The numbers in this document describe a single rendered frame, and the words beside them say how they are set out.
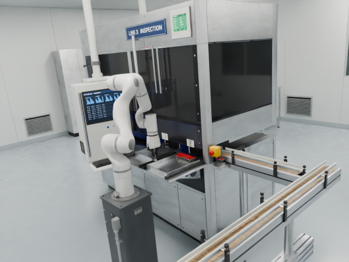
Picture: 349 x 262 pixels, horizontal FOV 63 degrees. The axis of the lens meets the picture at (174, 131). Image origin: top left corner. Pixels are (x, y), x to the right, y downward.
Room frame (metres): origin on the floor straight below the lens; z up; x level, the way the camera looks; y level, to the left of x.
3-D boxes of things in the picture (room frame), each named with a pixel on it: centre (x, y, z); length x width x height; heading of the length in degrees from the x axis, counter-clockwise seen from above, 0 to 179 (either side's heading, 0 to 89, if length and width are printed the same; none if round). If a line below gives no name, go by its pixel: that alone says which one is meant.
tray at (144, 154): (2.48, 0.16, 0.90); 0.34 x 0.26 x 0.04; 129
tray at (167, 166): (2.14, 0.03, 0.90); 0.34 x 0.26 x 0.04; 129
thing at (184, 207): (3.24, 0.02, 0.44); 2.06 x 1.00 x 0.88; 39
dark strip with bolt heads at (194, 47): (2.19, -0.19, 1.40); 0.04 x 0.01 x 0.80; 39
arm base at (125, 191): (1.76, 0.36, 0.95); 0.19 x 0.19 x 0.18
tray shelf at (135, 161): (2.30, 0.11, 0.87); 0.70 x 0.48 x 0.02; 39
